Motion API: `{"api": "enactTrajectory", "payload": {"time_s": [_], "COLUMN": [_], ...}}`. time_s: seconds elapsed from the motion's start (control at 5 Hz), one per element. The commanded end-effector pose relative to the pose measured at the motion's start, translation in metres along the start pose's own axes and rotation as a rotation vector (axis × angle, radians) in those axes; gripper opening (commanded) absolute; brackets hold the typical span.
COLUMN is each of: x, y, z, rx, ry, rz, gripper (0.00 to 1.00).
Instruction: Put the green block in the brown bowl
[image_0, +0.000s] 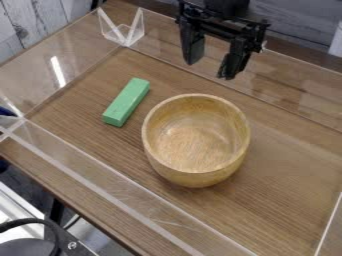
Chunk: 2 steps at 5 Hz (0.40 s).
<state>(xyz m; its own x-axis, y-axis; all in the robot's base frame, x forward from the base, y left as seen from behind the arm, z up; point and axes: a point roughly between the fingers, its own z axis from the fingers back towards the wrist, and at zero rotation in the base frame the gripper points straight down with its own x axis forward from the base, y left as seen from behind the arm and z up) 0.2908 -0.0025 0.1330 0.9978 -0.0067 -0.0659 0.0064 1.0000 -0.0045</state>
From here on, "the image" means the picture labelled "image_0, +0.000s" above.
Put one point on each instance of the clear acrylic enclosure wall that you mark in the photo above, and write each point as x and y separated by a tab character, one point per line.
278	208

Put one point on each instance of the black table leg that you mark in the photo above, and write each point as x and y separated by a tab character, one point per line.
56	211

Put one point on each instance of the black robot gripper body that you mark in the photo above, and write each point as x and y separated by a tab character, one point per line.
224	19

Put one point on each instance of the blue object at left edge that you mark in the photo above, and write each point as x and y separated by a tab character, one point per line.
5	112

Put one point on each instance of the green rectangular block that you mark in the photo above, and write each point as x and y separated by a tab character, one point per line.
125	102

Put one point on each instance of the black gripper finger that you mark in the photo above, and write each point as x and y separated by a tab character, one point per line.
192	42
235	59

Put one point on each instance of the brown wooden bowl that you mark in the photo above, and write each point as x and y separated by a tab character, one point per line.
195	136

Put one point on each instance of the black metal bracket with screw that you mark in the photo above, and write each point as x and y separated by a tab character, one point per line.
67	243

